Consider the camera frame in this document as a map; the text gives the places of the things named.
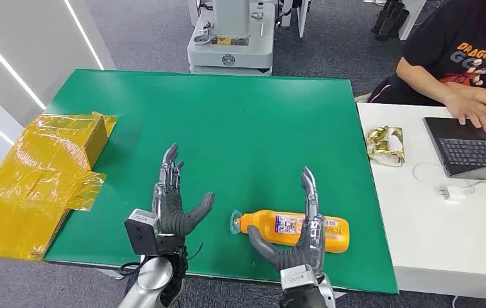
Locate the black leaning objects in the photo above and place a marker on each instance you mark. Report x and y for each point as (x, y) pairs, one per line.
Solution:
(389, 21)

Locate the white furniture panel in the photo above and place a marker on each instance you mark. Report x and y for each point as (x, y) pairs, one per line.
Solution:
(302, 15)

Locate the gold foil wrapper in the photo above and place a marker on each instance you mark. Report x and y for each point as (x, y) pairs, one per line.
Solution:
(381, 146)

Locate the person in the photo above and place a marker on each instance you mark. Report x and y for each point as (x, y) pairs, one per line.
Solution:
(455, 38)

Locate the white desk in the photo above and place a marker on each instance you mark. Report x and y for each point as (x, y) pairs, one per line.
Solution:
(438, 238)

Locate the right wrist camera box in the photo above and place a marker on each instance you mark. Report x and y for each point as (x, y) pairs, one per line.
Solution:
(298, 276)

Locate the white robot base machine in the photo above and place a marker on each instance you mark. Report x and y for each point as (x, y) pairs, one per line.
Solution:
(230, 53)

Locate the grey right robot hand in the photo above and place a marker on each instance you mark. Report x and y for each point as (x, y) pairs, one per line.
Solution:
(306, 255)

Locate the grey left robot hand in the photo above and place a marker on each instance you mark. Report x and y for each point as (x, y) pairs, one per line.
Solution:
(170, 212)

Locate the green table mat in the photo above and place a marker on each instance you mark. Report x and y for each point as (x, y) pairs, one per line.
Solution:
(234, 127)

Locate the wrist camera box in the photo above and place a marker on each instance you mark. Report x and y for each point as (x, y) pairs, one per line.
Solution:
(140, 231)
(298, 276)

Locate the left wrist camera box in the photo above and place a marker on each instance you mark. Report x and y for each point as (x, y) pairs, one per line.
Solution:
(140, 231)

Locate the dark grey laptop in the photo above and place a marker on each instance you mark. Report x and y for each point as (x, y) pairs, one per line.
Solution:
(472, 148)

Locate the white charger adapter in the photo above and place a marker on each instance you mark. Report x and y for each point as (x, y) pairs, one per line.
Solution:
(453, 193)

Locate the yellow taped cardboard box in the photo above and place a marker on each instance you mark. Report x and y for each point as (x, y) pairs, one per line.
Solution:
(34, 178)

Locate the person's hand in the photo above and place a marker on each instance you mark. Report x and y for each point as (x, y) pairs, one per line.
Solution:
(472, 112)

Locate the orange plastic bottle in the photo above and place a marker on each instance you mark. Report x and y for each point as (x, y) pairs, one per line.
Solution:
(264, 227)

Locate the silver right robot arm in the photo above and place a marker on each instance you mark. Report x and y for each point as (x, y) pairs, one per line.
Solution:
(306, 299)

